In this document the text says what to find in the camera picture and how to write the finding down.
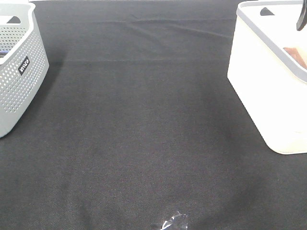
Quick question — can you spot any black table cloth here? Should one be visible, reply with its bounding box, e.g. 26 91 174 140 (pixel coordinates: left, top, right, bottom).
0 0 307 230

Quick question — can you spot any clear tape piece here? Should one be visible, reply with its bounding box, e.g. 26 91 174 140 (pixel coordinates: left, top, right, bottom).
161 211 189 230

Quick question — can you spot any blue item in basket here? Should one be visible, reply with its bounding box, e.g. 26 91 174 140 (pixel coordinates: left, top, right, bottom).
0 50 9 58

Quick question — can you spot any brown towel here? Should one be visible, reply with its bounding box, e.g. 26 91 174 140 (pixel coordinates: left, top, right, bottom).
283 47 307 69

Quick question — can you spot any white plastic basket grey rim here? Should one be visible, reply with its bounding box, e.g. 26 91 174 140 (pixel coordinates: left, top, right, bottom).
227 0 307 155

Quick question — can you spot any grey perforated plastic basket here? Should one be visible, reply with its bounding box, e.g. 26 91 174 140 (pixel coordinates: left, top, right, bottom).
0 0 49 137

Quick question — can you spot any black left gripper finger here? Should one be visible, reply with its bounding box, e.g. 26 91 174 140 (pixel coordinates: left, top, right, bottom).
296 0 307 31

